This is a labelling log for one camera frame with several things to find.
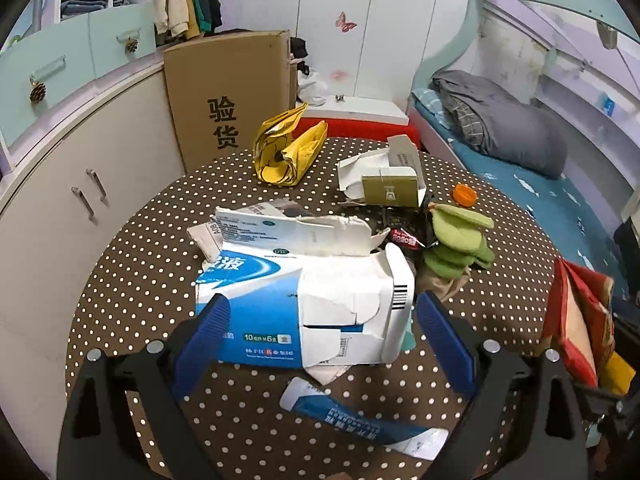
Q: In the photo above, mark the orange plastic cap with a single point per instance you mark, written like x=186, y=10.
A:
x=464, y=195

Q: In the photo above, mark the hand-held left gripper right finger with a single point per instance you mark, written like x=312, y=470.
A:
x=446, y=347

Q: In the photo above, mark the small pale pink butterfly sticker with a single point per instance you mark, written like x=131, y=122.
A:
x=336, y=75

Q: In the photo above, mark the blue plaid pillow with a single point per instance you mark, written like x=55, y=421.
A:
x=429, y=102

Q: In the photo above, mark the white wall shelves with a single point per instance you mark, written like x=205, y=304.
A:
x=590, y=90

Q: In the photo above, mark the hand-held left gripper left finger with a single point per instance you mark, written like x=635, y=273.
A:
x=202, y=345

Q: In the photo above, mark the cream jacket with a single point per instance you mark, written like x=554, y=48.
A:
x=167, y=0

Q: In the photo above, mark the white plastic bag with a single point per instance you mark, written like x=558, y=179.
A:
x=310, y=87

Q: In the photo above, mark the large cardboard box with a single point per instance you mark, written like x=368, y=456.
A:
x=220, y=85

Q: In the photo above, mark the blue white medicine box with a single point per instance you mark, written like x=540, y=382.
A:
x=270, y=310

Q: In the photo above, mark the black snack wrapper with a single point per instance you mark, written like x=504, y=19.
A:
x=402, y=237

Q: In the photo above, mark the green glove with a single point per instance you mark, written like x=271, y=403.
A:
x=455, y=240

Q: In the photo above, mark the white paper scrap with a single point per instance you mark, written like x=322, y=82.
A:
x=325, y=372

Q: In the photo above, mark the blue white flat carton strip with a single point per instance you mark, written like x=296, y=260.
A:
x=350, y=415

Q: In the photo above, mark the white curved cabinet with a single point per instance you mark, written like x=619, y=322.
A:
x=60, y=160

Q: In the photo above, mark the red bench with white top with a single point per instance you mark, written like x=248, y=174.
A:
x=355, y=127

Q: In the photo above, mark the grey quilt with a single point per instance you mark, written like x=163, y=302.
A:
x=505, y=120

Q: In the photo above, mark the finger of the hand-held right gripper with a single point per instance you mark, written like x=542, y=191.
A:
x=597, y=392

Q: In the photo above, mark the blue card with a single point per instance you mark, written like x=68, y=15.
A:
x=609, y=105

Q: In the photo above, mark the pine cone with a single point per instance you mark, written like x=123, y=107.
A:
x=38, y=93
x=132, y=45

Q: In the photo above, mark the torn white carton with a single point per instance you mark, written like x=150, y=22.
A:
x=357, y=170

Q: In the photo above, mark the dark blue garment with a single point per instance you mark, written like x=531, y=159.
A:
x=627, y=245

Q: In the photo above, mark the crumpled yellow paper bag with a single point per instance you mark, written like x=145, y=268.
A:
x=280, y=160

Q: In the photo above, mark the red snack bag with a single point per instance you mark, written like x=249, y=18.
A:
x=570, y=320

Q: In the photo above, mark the black cloth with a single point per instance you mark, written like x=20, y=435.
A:
x=299, y=49

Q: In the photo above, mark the bed with teal bedspread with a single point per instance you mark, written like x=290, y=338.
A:
x=540, y=195

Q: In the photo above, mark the olive gold small box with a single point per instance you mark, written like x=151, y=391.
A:
x=390, y=191

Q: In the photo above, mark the mint drawer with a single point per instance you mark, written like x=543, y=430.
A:
x=50, y=90
x=115, y=35

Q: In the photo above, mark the flattened white medicine carton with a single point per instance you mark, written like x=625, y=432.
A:
x=260, y=230

